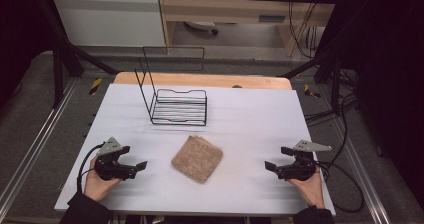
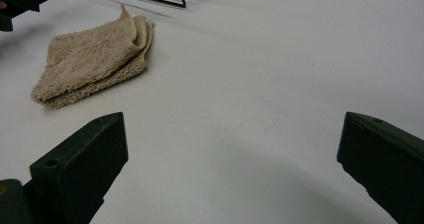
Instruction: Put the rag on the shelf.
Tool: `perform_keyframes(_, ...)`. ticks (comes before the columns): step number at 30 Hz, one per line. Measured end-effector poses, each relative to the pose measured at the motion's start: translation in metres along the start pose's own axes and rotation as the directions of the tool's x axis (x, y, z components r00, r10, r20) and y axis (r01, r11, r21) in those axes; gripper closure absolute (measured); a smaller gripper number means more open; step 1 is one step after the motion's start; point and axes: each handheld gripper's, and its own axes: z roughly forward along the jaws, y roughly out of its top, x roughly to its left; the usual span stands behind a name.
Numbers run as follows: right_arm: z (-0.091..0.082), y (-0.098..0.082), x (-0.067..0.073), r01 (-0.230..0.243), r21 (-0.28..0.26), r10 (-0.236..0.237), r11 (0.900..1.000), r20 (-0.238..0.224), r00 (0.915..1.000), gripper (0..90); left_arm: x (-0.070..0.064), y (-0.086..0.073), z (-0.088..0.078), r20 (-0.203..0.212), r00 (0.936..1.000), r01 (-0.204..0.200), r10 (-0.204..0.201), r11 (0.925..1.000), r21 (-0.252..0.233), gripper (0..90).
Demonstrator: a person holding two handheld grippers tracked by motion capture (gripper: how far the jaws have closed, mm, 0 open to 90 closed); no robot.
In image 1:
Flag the black floor cables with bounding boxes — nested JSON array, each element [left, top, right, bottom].
[[303, 68, 362, 129]]

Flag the white cabinet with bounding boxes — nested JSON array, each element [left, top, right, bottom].
[[50, 0, 167, 49]]

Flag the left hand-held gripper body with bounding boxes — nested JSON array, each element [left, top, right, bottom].
[[94, 136, 138, 182]]

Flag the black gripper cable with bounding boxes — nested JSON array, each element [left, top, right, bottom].
[[314, 123, 366, 215], [76, 142, 106, 194]]

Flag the white table cover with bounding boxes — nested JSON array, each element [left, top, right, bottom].
[[53, 83, 337, 217]]

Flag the aluminium floor rail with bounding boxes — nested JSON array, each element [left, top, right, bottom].
[[328, 115, 392, 224], [0, 78, 80, 206]]

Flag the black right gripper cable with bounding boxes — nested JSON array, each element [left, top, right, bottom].
[[314, 123, 366, 215]]

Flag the black wire rack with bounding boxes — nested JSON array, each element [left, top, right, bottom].
[[134, 45, 208, 127]]

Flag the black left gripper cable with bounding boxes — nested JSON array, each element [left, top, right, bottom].
[[76, 142, 106, 194]]

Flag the office chair base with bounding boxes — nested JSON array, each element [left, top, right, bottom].
[[184, 20, 220, 36]]

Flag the black curtain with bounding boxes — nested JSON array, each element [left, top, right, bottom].
[[0, 0, 63, 98], [315, 0, 424, 203]]

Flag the light wooden desk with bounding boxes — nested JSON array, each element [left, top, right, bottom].
[[155, 0, 345, 57]]

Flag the brown towel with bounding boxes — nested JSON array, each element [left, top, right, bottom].
[[170, 134, 225, 185]]

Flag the person's right hand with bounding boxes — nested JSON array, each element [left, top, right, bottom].
[[287, 169, 327, 209]]

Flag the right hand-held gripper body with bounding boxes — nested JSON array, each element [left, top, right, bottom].
[[275, 139, 333, 182]]

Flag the yellow black tape mark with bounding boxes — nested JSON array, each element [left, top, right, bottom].
[[88, 77, 103, 96], [303, 83, 322, 99]]

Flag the hanging black cables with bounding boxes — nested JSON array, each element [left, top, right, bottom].
[[287, 0, 322, 60]]

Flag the person's left hand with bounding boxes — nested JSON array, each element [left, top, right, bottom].
[[83, 155, 122, 203]]

